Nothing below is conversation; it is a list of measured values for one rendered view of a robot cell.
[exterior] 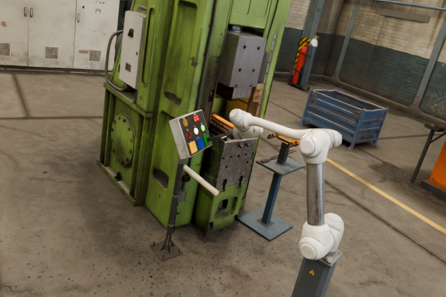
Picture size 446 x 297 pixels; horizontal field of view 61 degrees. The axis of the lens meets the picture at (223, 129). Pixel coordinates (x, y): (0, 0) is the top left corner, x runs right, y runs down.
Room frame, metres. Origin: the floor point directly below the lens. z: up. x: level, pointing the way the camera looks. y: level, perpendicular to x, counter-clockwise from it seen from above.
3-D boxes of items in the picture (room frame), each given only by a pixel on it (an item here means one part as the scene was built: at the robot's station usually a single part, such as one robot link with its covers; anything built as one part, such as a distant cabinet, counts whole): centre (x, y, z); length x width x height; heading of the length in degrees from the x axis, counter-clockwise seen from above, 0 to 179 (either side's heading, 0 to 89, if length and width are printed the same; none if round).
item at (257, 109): (3.55, -0.13, 1.15); 0.44 x 0.26 x 2.30; 43
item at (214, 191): (2.73, 0.10, 0.62); 0.44 x 0.05 x 0.05; 43
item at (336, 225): (2.11, -0.79, 0.77); 0.18 x 0.16 x 0.22; 145
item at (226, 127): (3.18, 0.05, 0.96); 0.42 x 0.20 x 0.09; 43
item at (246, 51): (3.21, 0.02, 1.56); 0.42 x 0.39 x 0.40; 43
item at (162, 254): (2.59, 0.26, 0.05); 0.22 x 0.22 x 0.09; 43
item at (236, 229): (2.99, -0.12, 0.01); 0.58 x 0.39 x 0.01; 133
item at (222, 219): (3.22, 0.01, 0.23); 0.55 x 0.37 x 0.47; 43
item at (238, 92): (3.18, 0.05, 1.32); 0.42 x 0.20 x 0.10; 43
